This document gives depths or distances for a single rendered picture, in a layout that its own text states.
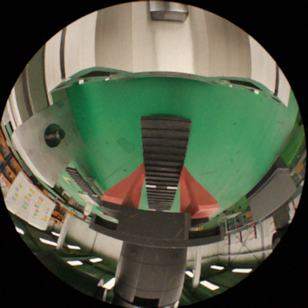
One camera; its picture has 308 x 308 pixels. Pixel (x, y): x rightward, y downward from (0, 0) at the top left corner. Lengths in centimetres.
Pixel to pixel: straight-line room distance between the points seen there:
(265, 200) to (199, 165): 37
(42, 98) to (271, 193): 59
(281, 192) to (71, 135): 56
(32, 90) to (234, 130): 25
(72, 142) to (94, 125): 5
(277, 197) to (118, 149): 49
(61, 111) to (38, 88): 5
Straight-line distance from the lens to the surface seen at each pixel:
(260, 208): 49
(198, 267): 672
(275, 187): 45
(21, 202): 312
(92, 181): 28
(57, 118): 16
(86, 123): 16
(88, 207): 61
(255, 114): 17
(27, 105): 16
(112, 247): 1171
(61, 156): 16
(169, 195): 18
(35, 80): 16
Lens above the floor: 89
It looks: 48 degrees down
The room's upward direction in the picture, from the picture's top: 169 degrees counter-clockwise
